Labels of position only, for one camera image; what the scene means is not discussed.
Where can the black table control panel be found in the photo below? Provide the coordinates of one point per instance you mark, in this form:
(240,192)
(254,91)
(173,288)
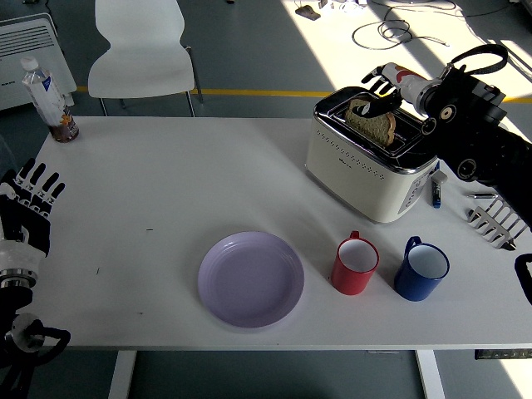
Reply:
(503,353)

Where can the yellow floor tape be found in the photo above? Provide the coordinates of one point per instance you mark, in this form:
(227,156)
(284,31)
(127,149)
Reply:
(249,92)

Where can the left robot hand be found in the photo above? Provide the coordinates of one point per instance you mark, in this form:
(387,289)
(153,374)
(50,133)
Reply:
(25,224)

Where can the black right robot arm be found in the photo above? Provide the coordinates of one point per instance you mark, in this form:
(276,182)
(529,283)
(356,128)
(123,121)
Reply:
(498,141)

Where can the blue marker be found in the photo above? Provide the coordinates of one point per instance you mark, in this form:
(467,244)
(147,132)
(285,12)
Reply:
(435,193)

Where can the dark floor pedal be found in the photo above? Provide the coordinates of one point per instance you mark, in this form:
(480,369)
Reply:
(307,12)

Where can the metal toast rack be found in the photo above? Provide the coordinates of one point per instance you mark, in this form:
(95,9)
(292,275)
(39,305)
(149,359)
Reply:
(490,228)

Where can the cream toaster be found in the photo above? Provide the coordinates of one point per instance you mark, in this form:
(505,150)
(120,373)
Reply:
(353,183)

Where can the bread slice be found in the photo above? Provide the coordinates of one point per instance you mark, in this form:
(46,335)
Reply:
(374,126)

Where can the white heater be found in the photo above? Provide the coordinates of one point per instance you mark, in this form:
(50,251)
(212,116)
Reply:
(25,41)

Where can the white chair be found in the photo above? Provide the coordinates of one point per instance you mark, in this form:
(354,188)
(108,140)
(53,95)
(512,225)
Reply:
(141,70)

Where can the purple plate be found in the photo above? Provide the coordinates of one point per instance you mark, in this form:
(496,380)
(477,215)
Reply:
(250,279)

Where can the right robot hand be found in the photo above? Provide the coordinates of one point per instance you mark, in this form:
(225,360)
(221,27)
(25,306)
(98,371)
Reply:
(405,83)

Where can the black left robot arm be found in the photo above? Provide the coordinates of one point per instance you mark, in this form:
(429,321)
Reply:
(12,299)

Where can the white table leg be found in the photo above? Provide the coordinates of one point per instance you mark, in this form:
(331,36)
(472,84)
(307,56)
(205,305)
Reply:
(430,374)
(121,374)

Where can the black silver pen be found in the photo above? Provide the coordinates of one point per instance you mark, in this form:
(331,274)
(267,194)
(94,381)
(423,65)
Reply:
(482,195)

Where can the clear plastic drink bottle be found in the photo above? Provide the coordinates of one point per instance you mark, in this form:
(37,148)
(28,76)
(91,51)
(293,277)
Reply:
(43,95)

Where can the blue mug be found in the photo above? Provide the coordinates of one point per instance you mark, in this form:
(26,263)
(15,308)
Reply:
(411,287)

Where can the red mug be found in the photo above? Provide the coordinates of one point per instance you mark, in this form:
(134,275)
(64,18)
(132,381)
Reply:
(349,280)

